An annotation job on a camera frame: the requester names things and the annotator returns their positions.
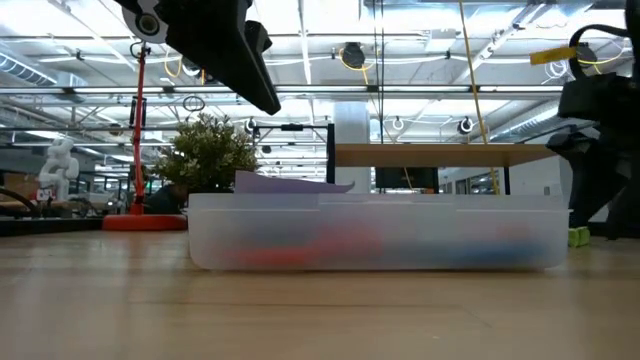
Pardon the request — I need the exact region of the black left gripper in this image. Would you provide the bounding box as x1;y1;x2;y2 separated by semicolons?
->
157;0;282;115

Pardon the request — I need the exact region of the translucent plastic storage box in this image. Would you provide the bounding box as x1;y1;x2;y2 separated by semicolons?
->
187;192;570;272

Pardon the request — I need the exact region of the green potted plant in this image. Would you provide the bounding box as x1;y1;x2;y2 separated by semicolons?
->
149;112;261;196

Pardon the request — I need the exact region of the black pole clamp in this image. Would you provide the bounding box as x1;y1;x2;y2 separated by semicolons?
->
128;97;148;129

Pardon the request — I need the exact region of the white pillar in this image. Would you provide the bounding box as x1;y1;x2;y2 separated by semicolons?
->
333;101;372;195

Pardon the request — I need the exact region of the person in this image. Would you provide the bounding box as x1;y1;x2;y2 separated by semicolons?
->
143;183;190;216

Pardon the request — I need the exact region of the black monitor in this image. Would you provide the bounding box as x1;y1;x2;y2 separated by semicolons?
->
375;167;440;195

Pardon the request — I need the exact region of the wooden tabletop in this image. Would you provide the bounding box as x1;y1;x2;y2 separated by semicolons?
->
334;143;560;168

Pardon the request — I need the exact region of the white robot figure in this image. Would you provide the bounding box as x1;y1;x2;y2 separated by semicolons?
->
37;137;81;204

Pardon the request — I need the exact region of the lime green block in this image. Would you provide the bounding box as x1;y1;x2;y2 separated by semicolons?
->
568;226;591;248

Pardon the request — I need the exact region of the black cable loop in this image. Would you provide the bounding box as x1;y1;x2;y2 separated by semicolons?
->
182;94;206;114

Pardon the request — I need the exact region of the white round overhead camera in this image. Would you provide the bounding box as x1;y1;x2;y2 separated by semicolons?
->
122;0;169;45

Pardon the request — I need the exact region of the black metal frame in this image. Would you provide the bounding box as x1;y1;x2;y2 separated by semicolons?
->
252;123;337;195

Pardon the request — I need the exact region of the red camera stand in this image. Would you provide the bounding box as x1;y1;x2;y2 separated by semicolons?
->
102;42;189;232

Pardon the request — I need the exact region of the yellow hanging cable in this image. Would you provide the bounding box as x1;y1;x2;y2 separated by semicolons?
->
457;0;501;196

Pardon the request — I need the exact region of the yellow cable tag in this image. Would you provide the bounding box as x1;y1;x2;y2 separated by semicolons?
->
529;46;578;66

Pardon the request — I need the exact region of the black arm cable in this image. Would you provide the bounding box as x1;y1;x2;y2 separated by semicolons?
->
568;23;632;81

